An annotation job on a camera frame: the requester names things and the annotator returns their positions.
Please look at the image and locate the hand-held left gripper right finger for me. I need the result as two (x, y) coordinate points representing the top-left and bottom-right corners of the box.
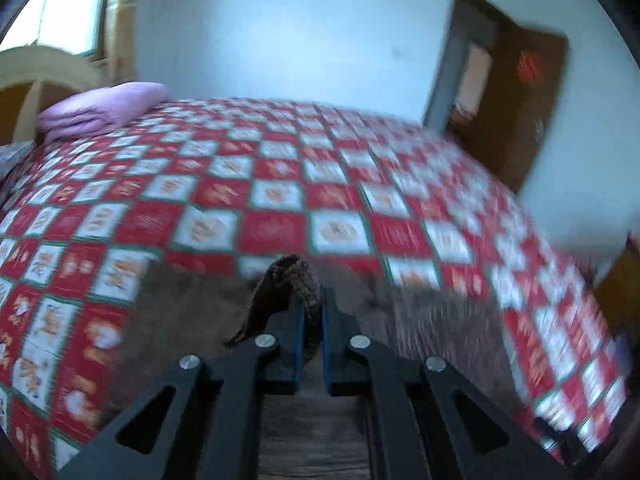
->
(321, 287), (576, 480)

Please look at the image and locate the folded purple blanket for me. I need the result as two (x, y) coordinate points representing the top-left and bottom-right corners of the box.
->
(37, 81), (169, 147)

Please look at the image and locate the red checkered printed bedspread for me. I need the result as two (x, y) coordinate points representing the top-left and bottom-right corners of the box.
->
(0, 96), (632, 480)

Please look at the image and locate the yellow curtain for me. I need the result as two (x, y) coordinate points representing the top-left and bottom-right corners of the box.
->
(104, 0), (138, 83)

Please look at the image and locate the red paper door decoration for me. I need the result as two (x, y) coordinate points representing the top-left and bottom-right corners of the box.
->
(517, 51), (544, 84)

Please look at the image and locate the brown striped knitted sweater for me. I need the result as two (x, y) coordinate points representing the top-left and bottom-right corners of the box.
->
(95, 254), (538, 480)

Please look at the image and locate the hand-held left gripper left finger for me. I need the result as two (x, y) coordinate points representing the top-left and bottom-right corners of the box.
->
(57, 301), (307, 480)

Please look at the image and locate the door frame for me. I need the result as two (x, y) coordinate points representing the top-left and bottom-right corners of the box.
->
(422, 0), (503, 131)

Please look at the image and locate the brown wooden furniture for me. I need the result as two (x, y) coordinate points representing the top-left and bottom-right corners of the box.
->
(594, 247), (640, 332)

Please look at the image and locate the window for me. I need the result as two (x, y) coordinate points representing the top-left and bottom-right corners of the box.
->
(30, 0), (115, 58)

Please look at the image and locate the wooden headboard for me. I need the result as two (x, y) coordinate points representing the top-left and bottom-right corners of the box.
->
(0, 46), (108, 146)

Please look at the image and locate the brown wooden door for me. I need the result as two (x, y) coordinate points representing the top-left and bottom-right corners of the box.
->
(452, 24), (569, 194)

